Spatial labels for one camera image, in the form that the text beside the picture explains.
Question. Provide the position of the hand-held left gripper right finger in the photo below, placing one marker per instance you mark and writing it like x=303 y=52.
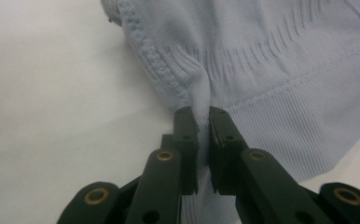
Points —
x=262 y=186

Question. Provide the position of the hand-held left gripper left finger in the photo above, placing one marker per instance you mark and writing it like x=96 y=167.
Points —
x=159 y=186

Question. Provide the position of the light blue knit sweater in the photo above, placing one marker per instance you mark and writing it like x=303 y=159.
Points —
x=262 y=62

